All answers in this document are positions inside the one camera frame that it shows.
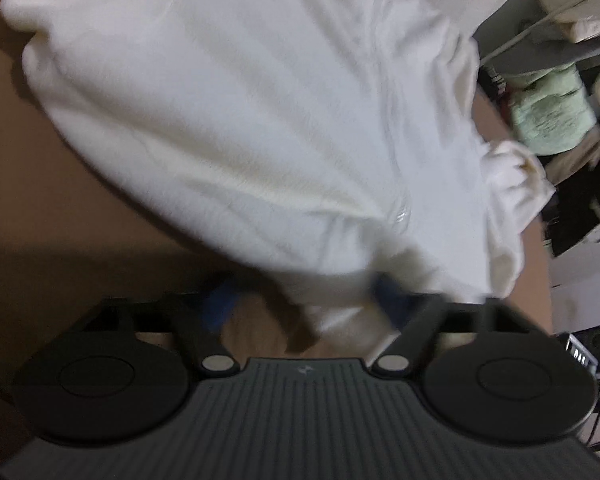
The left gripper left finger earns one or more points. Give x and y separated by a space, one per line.
196 322

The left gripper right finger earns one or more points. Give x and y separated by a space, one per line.
420 318

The white fleece garment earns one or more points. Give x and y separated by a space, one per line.
323 142

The light green folded fabric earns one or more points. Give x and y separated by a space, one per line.
549 109

